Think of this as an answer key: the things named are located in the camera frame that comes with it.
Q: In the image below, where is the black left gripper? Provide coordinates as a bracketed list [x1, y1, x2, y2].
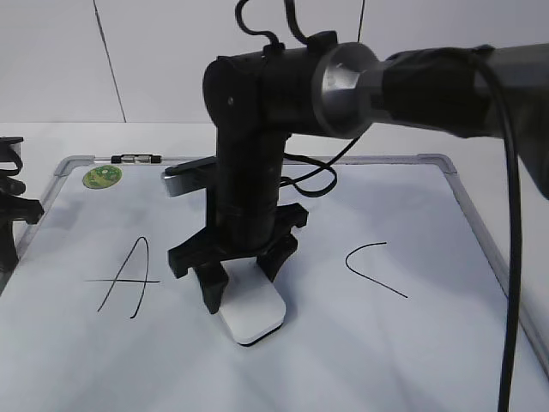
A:
[1, 136, 44, 273]

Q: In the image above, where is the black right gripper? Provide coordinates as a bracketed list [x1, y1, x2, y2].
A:
[168, 203, 308, 314]

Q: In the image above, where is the white rectangular board eraser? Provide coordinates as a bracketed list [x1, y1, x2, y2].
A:
[219, 259, 287, 346]

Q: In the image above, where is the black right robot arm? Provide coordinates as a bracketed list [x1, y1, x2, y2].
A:
[164, 36, 548, 313]

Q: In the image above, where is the round green magnet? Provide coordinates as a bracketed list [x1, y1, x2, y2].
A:
[82, 165, 123, 190]

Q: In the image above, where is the black and clear frame clip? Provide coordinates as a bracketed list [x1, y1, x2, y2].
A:
[111, 154, 162, 164]

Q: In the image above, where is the white board with grey frame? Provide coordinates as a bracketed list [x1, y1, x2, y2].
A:
[0, 153, 549, 412]

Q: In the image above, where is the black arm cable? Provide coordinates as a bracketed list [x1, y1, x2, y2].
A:
[234, 0, 523, 412]

